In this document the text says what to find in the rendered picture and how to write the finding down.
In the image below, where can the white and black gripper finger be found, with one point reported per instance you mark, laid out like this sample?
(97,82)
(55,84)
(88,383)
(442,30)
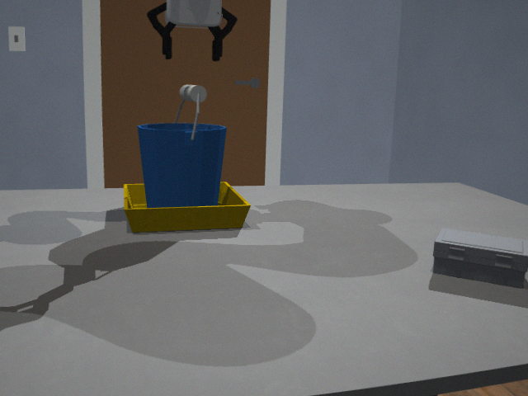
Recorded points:
(217,44)
(164,32)

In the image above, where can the grey rectangular case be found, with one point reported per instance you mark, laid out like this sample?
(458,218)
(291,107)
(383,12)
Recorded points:
(481,257)

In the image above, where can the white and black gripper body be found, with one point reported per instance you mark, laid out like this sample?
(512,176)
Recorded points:
(194,13)

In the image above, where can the yellow square tray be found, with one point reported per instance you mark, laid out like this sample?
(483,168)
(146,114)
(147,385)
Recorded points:
(230,212)

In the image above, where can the blue bucket with grey handle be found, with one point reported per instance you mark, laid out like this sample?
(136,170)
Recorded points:
(182,167)

